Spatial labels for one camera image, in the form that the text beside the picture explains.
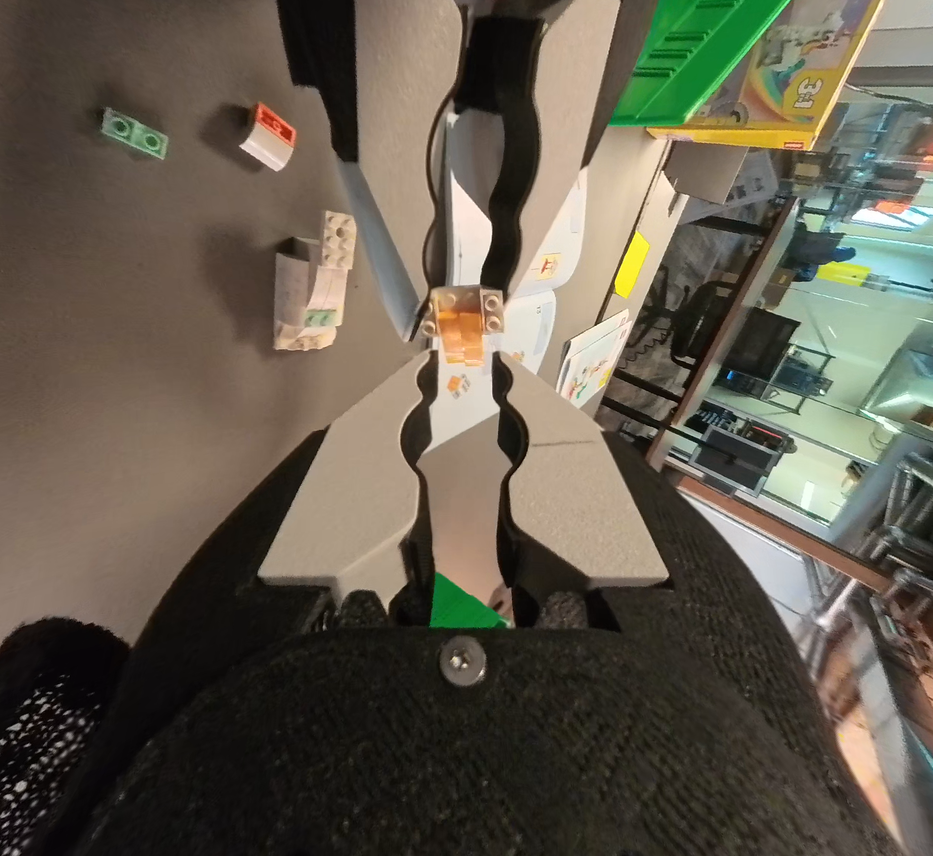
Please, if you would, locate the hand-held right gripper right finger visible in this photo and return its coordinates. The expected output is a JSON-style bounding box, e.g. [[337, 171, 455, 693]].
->
[[492, 352, 672, 627]]

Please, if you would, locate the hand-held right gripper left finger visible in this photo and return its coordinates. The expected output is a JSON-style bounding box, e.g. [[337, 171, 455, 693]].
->
[[257, 352, 438, 624]]

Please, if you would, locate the open instruction booklet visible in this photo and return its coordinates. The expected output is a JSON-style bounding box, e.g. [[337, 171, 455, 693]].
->
[[425, 109, 590, 455]]

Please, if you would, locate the green bin near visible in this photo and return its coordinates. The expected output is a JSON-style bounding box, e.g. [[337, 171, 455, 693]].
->
[[430, 574, 511, 629]]

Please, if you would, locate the yellow lego set box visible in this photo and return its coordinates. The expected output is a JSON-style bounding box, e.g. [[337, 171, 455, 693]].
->
[[645, 0, 927, 150]]

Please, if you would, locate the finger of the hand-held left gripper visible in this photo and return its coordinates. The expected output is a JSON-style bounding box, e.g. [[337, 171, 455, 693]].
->
[[453, 0, 626, 292], [337, 0, 469, 344]]

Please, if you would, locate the white and orange lego assembly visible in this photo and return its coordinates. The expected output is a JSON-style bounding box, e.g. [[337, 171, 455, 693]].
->
[[421, 284, 506, 367]]

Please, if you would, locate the white lego body assembly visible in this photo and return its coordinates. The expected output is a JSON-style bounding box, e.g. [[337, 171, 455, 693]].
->
[[273, 209, 358, 353]]

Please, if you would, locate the green plastic parts bin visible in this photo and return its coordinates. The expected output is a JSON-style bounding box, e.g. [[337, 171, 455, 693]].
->
[[608, 0, 854, 128]]

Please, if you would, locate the black swivel office chair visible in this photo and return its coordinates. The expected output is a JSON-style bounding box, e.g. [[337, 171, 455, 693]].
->
[[641, 266, 724, 370]]

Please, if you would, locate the red and white lego brick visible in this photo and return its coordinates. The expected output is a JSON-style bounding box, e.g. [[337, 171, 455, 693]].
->
[[238, 102, 297, 172]]

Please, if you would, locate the grey cardboard flap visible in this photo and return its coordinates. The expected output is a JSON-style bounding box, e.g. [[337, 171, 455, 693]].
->
[[659, 142, 752, 207]]

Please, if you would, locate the yellow sticky note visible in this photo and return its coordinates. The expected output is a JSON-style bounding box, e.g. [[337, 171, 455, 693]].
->
[[614, 231, 651, 299]]

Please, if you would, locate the pale green lego brick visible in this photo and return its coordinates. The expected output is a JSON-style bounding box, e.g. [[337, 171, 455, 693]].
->
[[101, 107, 170, 161]]

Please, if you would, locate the closed instruction booklet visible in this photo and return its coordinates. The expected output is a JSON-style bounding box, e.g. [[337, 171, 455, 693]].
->
[[555, 309, 634, 409]]

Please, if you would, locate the black framed screen on stand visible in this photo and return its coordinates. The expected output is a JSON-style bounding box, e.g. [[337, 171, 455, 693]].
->
[[691, 425, 795, 501]]

